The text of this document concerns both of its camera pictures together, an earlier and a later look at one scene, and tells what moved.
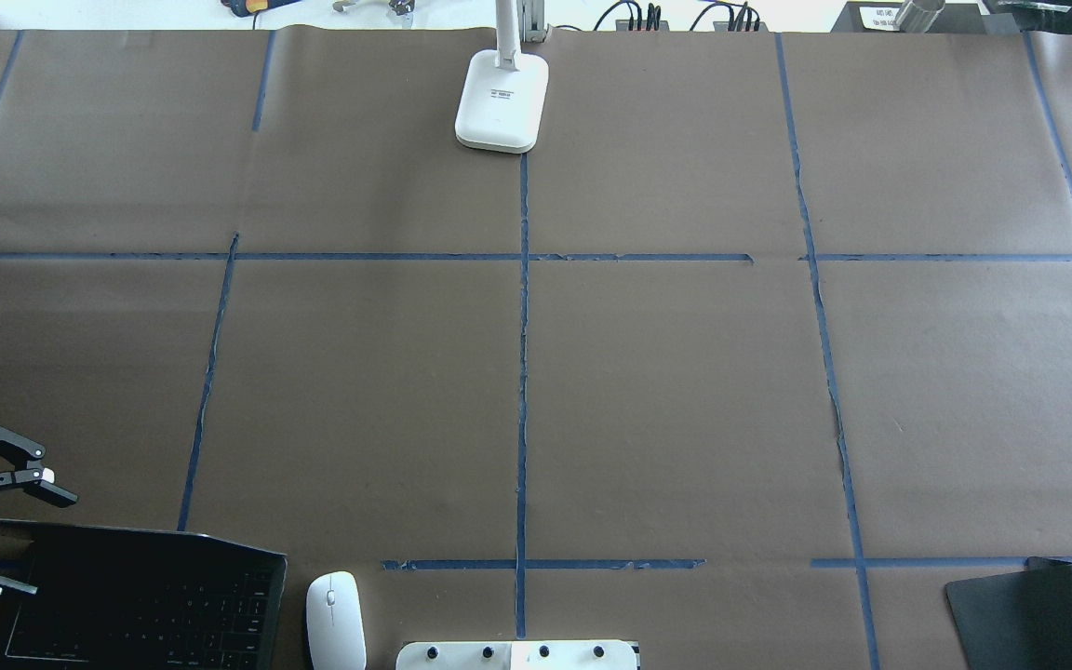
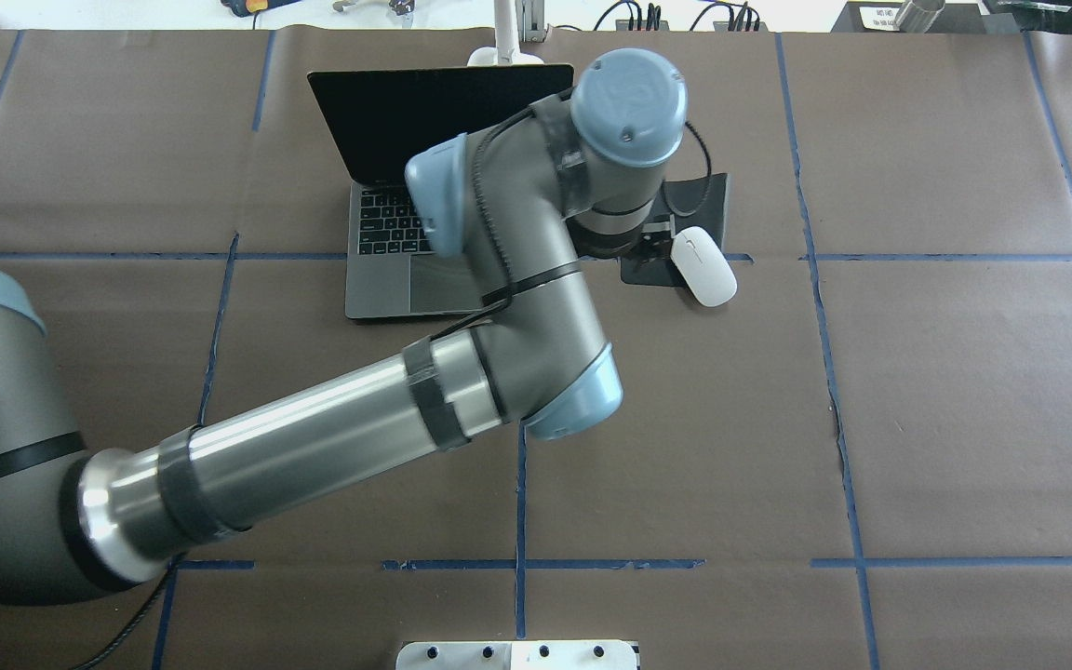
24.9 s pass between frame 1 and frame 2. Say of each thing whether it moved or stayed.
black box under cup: stayed
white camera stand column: stayed
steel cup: stayed
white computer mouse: moved
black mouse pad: moved
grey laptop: moved
